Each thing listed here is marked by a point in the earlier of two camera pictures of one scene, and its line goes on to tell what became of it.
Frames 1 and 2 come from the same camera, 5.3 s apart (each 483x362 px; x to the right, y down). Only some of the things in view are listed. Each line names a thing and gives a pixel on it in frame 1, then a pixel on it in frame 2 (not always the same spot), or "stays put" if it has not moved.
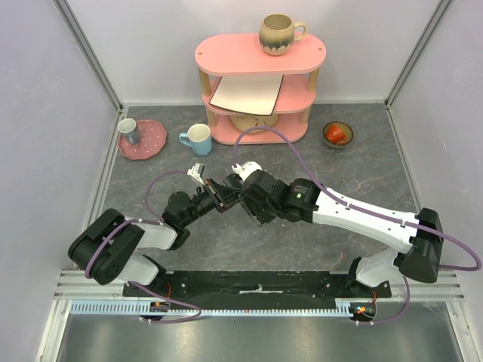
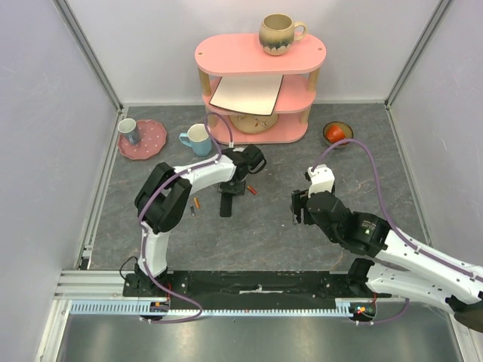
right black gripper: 249,202 → 299,206
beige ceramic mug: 277,33 stays put
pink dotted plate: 152,141 stays put
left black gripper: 212,190 → 223,187
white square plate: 256,94 stays put
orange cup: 335,134 stays put
